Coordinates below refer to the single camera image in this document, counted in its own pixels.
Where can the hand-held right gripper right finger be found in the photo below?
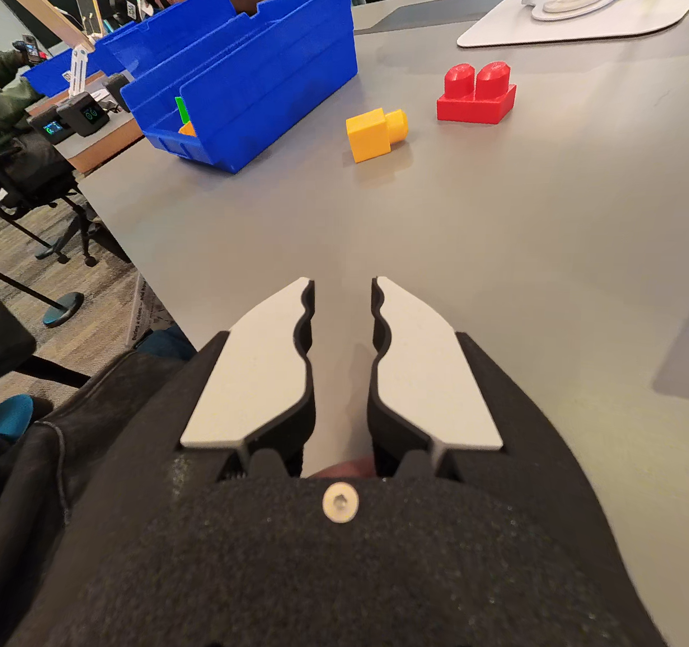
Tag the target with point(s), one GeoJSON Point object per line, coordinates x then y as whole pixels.
{"type": "Point", "coordinates": [430, 383]}

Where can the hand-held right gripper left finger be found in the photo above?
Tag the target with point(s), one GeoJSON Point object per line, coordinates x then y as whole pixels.
{"type": "Point", "coordinates": [253, 383]}

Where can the orange single-stud block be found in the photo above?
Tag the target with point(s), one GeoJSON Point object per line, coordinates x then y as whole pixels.
{"type": "Point", "coordinates": [369, 135]}

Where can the red two-stud block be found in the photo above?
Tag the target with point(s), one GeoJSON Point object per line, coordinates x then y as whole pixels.
{"type": "Point", "coordinates": [473, 103]}

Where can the blue plastic bin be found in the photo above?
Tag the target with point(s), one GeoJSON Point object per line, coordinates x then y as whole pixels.
{"type": "Point", "coordinates": [269, 92]}
{"type": "Point", "coordinates": [177, 22]}

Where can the grey desk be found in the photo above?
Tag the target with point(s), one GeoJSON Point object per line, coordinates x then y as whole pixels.
{"type": "Point", "coordinates": [484, 227]}

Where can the person's blue jeans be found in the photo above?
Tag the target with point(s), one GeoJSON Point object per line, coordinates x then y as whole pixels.
{"type": "Point", "coordinates": [167, 343]}

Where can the printed paper sheet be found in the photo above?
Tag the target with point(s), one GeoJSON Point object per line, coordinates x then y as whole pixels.
{"type": "Point", "coordinates": [148, 313]}

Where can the black pole stand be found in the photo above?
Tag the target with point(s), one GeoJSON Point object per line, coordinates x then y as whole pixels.
{"type": "Point", "coordinates": [64, 310]}

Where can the person's dark sweatshirt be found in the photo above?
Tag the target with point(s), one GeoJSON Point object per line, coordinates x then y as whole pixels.
{"type": "Point", "coordinates": [64, 469]}

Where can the person's teal shoe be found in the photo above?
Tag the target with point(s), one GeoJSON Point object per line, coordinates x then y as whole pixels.
{"type": "Point", "coordinates": [15, 418]}

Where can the black office chair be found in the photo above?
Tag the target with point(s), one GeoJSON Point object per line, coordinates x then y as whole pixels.
{"type": "Point", "coordinates": [37, 173]}
{"type": "Point", "coordinates": [13, 340]}

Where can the wood-edged side table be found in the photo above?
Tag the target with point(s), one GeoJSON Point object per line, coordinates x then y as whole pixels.
{"type": "Point", "coordinates": [107, 146]}

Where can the white folding stand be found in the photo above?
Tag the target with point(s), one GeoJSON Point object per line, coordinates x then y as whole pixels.
{"type": "Point", "coordinates": [78, 71]}
{"type": "Point", "coordinates": [592, 17]}

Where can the wooden board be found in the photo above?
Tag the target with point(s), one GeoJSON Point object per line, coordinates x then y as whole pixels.
{"type": "Point", "coordinates": [37, 6]}

